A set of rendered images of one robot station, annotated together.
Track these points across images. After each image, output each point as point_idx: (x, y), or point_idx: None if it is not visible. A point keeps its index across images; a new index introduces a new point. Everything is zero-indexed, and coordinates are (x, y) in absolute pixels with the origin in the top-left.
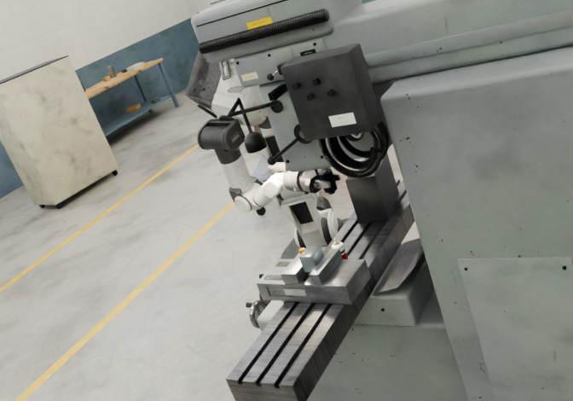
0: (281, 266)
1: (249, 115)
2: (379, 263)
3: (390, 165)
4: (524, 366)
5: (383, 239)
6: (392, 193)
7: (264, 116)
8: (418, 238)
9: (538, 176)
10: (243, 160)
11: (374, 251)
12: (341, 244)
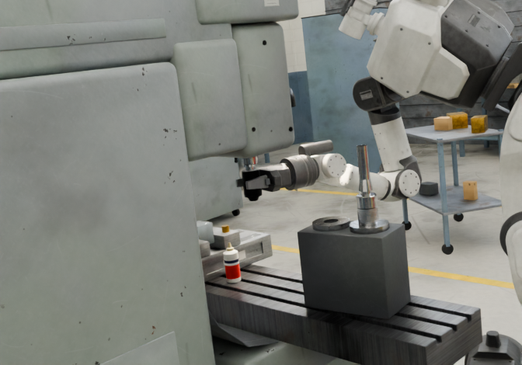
0: (248, 235)
1: (372, 76)
2: (224, 309)
3: (381, 265)
4: None
5: (254, 301)
6: (353, 297)
7: (403, 90)
8: (259, 344)
9: None
10: (385, 132)
11: (233, 295)
12: (225, 253)
